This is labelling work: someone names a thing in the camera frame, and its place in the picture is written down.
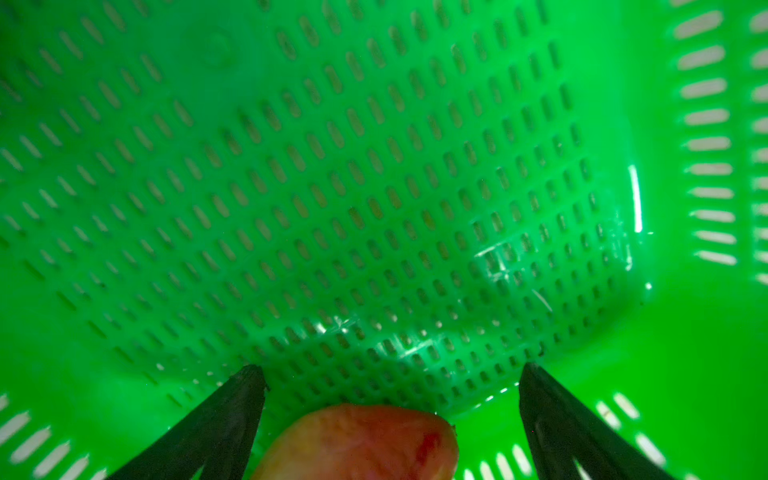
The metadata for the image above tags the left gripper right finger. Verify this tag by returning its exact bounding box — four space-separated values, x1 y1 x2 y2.
519 362 671 479

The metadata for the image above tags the green plastic basket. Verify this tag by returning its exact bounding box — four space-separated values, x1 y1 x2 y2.
1 1 767 479

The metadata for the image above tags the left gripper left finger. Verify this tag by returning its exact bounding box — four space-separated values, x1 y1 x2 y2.
109 365 267 479

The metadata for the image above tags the red apple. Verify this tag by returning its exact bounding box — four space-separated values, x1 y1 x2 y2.
251 404 460 479

